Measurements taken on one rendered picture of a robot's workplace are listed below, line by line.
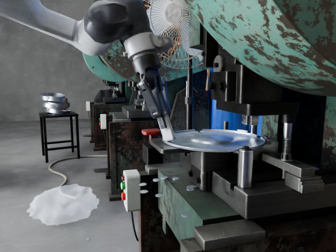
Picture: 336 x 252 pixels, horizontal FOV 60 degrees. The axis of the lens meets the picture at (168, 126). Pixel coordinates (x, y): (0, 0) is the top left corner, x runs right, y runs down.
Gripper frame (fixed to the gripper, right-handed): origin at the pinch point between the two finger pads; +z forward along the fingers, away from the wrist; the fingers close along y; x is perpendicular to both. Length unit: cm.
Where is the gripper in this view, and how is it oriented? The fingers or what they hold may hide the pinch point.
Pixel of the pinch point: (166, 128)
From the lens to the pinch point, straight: 80.2
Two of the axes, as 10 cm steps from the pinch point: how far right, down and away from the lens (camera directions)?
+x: 8.5, -2.5, -4.7
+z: 2.9, 9.6, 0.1
